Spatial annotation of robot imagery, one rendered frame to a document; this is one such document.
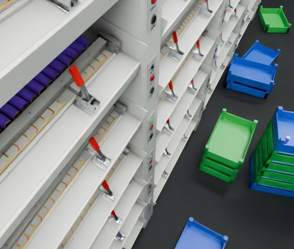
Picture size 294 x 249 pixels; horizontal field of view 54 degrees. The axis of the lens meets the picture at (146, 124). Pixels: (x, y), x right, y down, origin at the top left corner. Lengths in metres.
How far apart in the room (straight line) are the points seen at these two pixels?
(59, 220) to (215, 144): 1.15
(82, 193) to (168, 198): 1.01
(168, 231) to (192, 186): 0.29
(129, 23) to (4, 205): 0.38
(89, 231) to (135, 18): 0.56
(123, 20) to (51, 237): 0.45
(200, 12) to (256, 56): 1.42
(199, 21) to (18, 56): 0.85
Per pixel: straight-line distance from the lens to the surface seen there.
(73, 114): 0.52
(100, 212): 0.86
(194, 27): 1.08
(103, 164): 0.68
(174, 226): 1.58
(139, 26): 0.57
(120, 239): 1.23
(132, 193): 1.09
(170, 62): 0.92
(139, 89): 0.68
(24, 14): 0.39
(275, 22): 2.98
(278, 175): 1.60
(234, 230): 1.63
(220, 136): 1.68
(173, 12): 0.77
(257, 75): 2.22
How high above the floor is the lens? 1.49
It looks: 52 degrees down
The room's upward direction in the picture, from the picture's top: straight up
